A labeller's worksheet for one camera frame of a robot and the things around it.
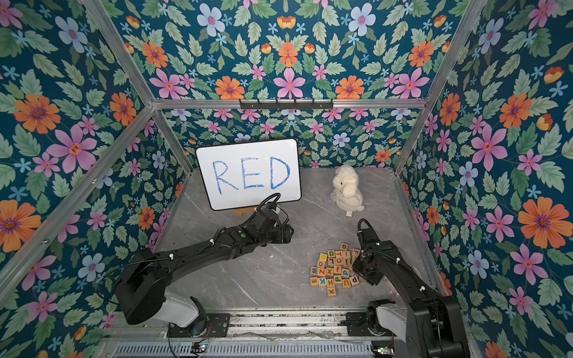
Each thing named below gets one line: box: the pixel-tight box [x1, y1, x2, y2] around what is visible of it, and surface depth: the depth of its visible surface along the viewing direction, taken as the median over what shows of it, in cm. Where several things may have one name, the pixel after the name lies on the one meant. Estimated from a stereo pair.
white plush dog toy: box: [329, 164, 365, 218], surface depth 93 cm
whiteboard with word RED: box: [195, 137, 302, 212], surface depth 95 cm
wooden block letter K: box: [326, 286, 337, 297], surface depth 80 cm
